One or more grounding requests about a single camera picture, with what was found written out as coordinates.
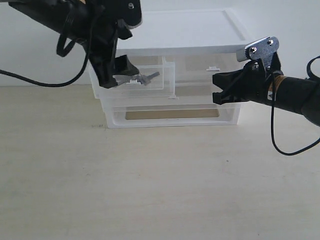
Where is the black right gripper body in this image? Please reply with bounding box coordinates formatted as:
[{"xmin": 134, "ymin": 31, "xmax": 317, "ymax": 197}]
[{"xmin": 241, "ymin": 52, "xmax": 284, "ymax": 103}]

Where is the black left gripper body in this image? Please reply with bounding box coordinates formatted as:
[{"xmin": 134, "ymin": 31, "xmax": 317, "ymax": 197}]
[{"xmin": 84, "ymin": 4, "xmax": 132, "ymax": 59}]

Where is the key bunch with blue tag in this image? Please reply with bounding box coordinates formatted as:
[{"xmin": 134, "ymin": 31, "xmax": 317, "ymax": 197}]
[{"xmin": 115, "ymin": 71, "xmax": 160, "ymax": 86}]

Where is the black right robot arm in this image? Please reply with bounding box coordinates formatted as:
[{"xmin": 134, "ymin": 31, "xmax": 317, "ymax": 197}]
[{"xmin": 212, "ymin": 53, "xmax": 320, "ymax": 126}]

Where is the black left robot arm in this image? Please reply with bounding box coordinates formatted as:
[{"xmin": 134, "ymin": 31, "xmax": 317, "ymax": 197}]
[{"xmin": 1, "ymin": 0, "xmax": 143, "ymax": 89}]

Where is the clear wide middle drawer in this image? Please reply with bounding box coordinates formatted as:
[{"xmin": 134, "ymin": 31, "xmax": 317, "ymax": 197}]
[{"xmin": 100, "ymin": 85, "xmax": 242, "ymax": 112}]

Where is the white plastic drawer cabinet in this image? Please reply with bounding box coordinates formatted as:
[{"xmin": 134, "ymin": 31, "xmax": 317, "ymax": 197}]
[{"xmin": 98, "ymin": 9, "xmax": 251, "ymax": 129}]

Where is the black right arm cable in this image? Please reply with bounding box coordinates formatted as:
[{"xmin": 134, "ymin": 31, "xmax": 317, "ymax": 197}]
[{"xmin": 271, "ymin": 56, "xmax": 320, "ymax": 156}]

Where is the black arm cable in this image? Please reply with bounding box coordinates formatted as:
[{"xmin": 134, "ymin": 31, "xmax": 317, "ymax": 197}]
[
  {"xmin": 271, "ymin": 56, "xmax": 320, "ymax": 156},
  {"xmin": 0, "ymin": 4, "xmax": 106, "ymax": 88}
]

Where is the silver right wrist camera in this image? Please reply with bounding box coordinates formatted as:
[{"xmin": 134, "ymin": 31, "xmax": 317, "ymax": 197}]
[{"xmin": 236, "ymin": 36, "xmax": 280, "ymax": 67}]

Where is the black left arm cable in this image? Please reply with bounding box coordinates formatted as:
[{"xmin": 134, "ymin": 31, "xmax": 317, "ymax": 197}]
[{"xmin": 0, "ymin": 4, "xmax": 106, "ymax": 88}]

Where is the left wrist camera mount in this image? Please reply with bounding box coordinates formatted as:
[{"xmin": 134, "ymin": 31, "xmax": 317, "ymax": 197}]
[{"xmin": 109, "ymin": 0, "xmax": 143, "ymax": 29}]

